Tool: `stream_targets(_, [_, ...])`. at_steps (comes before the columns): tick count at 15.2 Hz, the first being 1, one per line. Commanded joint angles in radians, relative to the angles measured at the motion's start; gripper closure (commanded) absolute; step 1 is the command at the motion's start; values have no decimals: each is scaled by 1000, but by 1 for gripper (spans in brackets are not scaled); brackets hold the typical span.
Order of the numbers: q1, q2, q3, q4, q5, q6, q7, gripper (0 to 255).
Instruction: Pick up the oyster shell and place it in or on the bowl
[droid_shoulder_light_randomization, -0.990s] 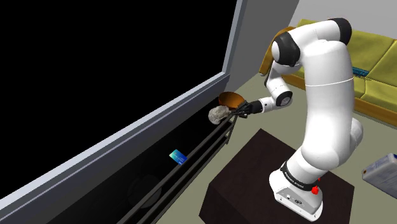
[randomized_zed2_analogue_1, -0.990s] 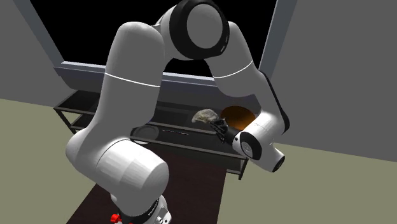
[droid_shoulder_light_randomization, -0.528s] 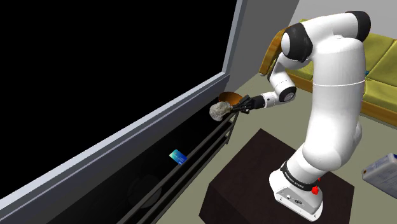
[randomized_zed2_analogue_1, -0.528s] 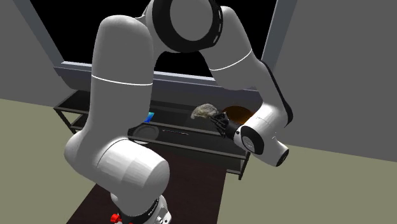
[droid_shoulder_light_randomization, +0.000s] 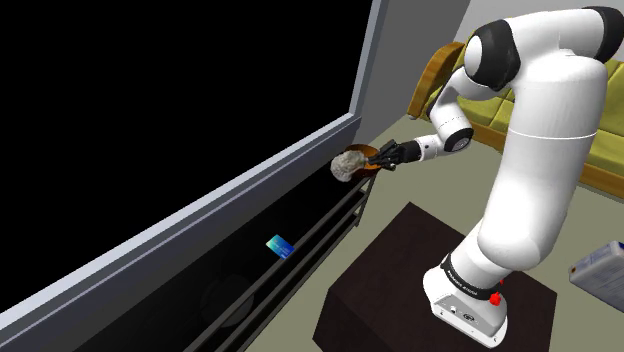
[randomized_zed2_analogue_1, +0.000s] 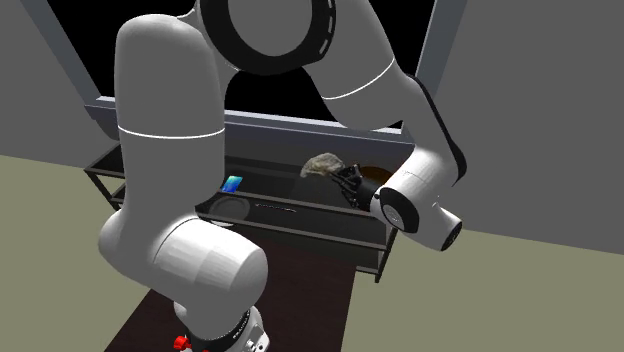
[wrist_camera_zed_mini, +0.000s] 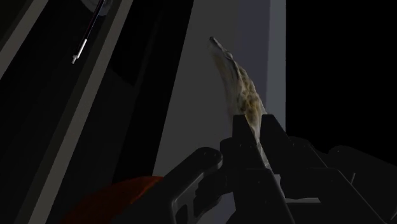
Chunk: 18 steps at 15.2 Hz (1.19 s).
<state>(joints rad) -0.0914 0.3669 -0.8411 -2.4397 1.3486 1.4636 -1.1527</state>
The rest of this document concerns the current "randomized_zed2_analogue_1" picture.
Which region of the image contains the dark robot stand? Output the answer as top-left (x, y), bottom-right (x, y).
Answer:
top-left (104, 232), bottom-right (360, 352)

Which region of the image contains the brown round bowl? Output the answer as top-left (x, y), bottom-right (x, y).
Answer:
top-left (359, 165), bottom-right (394, 189)

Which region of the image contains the dark metal frame table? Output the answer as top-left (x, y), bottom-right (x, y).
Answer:
top-left (83, 141), bottom-right (416, 284)

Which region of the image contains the grey rough lump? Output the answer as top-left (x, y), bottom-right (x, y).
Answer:
top-left (299, 152), bottom-right (345, 179)

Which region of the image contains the grey framed dark window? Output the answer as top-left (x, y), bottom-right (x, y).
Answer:
top-left (19, 0), bottom-right (469, 145)

